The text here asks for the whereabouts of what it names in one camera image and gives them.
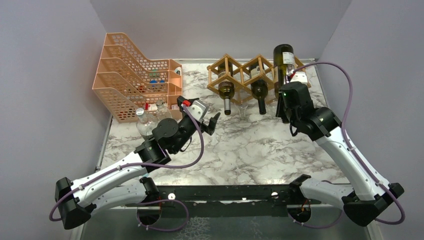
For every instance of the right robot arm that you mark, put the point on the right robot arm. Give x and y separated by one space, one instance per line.
368 194

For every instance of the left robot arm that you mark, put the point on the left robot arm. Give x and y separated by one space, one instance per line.
124 182

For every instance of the green wine bottle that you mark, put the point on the green wine bottle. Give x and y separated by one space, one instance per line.
283 63
226 89
259 88

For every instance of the small clear bottle silver cap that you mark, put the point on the small clear bottle silver cap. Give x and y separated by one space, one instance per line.
146 123

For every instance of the orange plastic file organizer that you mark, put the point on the orange plastic file organizer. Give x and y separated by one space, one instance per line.
126 80

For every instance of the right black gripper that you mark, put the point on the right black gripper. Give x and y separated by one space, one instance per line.
280 111

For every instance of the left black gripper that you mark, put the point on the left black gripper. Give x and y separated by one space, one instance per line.
210 127

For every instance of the round clear glass bottle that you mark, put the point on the round clear glass bottle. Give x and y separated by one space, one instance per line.
162 111

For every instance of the green wine bottle front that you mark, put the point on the green wine bottle front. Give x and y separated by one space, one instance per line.
283 63

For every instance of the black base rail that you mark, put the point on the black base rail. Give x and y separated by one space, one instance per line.
214 201

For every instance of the wooden wine rack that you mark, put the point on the wooden wine rack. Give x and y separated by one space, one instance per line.
238 73

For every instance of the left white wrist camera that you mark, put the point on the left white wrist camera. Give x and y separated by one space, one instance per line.
194 106

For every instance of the green wine bottle back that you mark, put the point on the green wine bottle back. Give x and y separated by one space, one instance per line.
259 88

